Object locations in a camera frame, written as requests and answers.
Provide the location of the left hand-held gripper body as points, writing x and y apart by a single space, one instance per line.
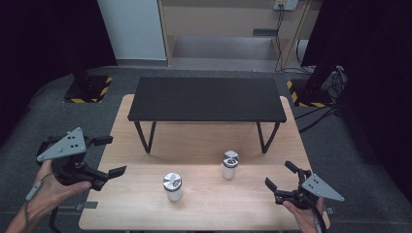
64 145

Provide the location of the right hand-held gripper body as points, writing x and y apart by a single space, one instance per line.
319 189

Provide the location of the black shelf with metal legs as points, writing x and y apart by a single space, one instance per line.
207 98

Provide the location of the person's right hand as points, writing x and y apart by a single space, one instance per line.
307 220

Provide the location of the person's left hand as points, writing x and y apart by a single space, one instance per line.
48 194

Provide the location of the grey tape strip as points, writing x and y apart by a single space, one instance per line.
86 205

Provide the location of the black stand with striped base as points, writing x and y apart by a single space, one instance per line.
85 89
311 92

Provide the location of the dark curtain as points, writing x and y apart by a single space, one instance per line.
379 81
42 48

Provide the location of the white panel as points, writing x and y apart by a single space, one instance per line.
132 29

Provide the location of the light wooden shelf unit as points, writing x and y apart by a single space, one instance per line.
223 19

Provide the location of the white wall socket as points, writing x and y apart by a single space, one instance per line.
286 4

